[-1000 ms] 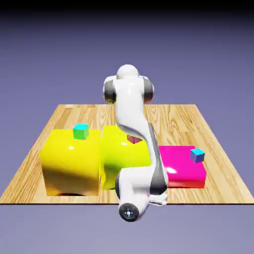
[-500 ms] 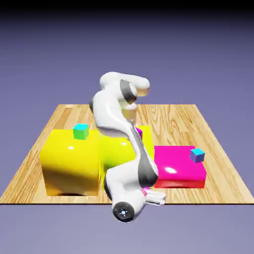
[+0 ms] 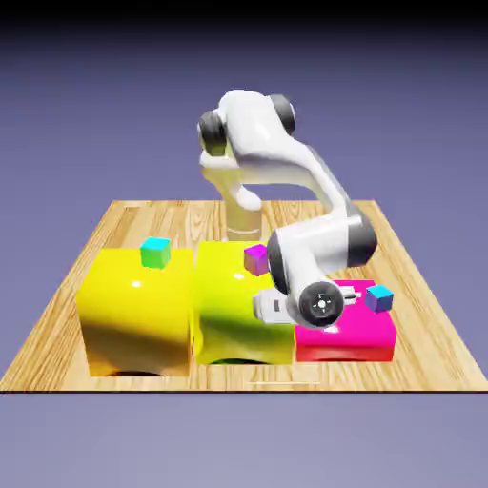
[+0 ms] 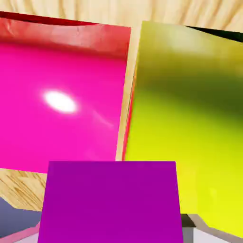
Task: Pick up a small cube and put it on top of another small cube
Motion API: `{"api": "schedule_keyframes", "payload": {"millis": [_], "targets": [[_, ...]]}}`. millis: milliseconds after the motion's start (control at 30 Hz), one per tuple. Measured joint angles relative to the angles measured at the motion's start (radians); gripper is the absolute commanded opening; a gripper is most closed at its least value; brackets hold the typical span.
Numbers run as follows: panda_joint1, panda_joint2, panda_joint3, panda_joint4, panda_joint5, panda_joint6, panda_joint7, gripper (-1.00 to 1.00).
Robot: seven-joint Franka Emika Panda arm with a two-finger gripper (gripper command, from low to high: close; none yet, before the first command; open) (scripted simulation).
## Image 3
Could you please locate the small blue cube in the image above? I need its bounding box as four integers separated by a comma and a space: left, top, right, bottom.
364, 283, 395, 315

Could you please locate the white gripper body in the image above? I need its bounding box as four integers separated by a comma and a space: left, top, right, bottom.
252, 288, 295, 326

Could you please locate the large pink box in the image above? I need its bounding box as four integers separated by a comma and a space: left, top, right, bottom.
295, 279, 398, 363

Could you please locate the small green cube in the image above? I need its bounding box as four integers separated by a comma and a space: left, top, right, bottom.
139, 235, 172, 271

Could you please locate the large lime yellow box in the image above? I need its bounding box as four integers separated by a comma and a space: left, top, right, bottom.
193, 240, 297, 366

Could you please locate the small purple cube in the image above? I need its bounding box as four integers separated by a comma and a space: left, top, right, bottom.
243, 243, 271, 277

